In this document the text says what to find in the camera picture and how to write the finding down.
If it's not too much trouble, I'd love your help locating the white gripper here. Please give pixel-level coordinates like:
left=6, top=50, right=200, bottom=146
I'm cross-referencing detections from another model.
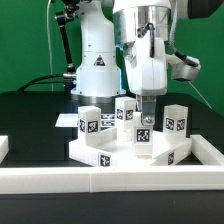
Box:
left=124, top=37, right=167, bottom=126

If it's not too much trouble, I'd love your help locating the white square table top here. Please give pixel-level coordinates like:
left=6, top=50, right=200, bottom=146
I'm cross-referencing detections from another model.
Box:
left=69, top=128, right=192, bottom=167

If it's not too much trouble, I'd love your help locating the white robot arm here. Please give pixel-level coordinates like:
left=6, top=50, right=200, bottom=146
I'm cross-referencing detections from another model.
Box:
left=65, top=0, right=224, bottom=126

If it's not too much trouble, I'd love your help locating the white sheet with fiducial markers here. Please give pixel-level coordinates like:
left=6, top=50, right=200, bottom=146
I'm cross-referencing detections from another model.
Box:
left=55, top=113, right=116, bottom=129

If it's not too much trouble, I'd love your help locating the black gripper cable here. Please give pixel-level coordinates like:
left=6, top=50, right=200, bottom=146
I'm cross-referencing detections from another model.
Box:
left=136, top=21, right=201, bottom=69

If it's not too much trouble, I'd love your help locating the white workspace frame wall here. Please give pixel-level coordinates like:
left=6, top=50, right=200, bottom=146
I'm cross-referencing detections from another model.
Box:
left=0, top=134, right=224, bottom=195

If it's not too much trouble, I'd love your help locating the black cable bundle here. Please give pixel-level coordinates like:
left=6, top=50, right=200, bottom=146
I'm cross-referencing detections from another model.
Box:
left=16, top=73, right=77, bottom=92

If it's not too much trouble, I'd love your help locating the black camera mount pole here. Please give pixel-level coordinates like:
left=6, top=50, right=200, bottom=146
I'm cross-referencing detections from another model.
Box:
left=55, top=0, right=80, bottom=77

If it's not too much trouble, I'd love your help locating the white thin cable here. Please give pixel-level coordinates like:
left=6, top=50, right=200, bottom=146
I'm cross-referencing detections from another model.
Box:
left=46, top=0, right=56, bottom=92

